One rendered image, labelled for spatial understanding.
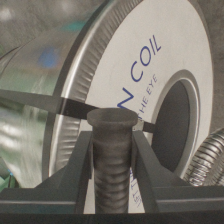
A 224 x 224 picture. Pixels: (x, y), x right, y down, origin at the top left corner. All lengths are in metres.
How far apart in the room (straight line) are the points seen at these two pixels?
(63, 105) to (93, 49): 0.13
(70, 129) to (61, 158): 0.06
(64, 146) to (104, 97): 0.13
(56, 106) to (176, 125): 0.85
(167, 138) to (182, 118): 0.16
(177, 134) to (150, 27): 0.71
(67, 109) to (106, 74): 0.12
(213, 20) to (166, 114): 0.69
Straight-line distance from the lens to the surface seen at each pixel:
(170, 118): 1.06
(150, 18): 0.52
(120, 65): 0.39
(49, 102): 0.34
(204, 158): 0.18
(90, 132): 0.15
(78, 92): 0.31
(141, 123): 0.47
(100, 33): 0.36
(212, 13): 1.32
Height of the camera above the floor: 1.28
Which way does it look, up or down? 32 degrees down
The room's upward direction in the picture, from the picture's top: 133 degrees counter-clockwise
